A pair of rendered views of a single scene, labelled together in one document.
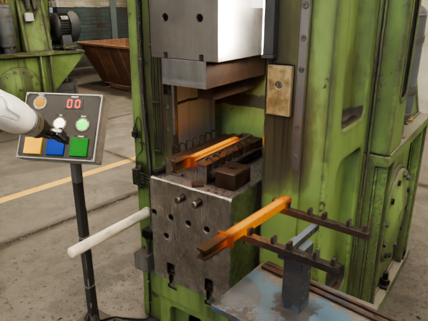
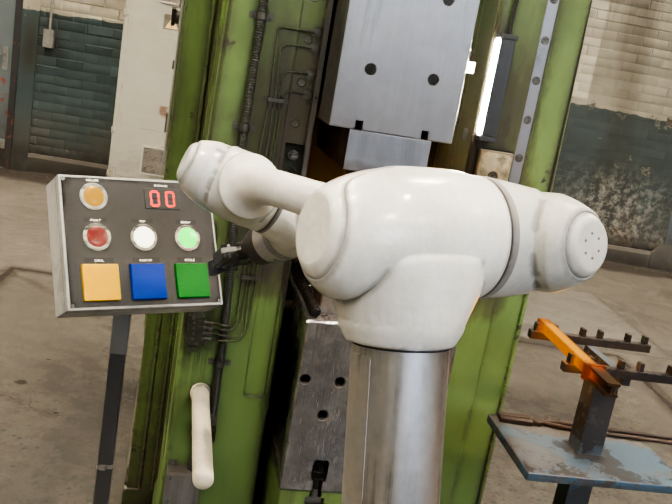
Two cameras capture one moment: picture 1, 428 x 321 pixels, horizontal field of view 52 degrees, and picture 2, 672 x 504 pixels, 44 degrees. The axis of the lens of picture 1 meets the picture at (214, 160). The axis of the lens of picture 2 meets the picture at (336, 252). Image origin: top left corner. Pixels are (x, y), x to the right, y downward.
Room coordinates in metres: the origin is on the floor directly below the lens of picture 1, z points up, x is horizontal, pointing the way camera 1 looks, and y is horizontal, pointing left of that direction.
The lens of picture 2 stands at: (0.31, 1.58, 1.52)
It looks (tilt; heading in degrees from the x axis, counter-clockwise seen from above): 13 degrees down; 313
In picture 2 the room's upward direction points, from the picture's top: 10 degrees clockwise
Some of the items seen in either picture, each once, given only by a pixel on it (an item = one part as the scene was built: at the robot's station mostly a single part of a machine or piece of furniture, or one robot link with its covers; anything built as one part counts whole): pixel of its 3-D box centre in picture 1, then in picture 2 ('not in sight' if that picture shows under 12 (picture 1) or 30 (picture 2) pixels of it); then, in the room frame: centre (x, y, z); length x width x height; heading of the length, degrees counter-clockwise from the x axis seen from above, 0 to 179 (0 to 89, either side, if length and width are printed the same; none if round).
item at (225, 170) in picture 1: (233, 176); not in sight; (1.51, -0.07, 0.95); 0.12 x 0.08 x 0.06; 145
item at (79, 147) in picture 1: (79, 147); (191, 280); (1.68, 0.54, 1.01); 0.07 x 0.05 x 0.07; 80
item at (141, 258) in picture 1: (145, 259); (182, 484); (1.87, 0.34, 0.36); 0.09 x 0.07 x 0.12; 55
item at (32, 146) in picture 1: (33, 144); (100, 282); (1.71, 0.74, 1.01); 0.07 x 0.05 x 0.07; 80
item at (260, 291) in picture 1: (294, 307); (583, 452); (1.08, -0.24, 0.70); 0.40 x 0.30 x 0.02; 52
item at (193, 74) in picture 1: (216, 66); (368, 143); (1.74, -0.01, 1.32); 0.42 x 0.20 x 0.10; 145
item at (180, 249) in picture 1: (228, 213); (347, 368); (1.71, -0.06, 0.69); 0.56 x 0.38 x 0.45; 145
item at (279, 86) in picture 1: (279, 90); (489, 183); (1.49, -0.22, 1.27); 0.09 x 0.02 x 0.17; 55
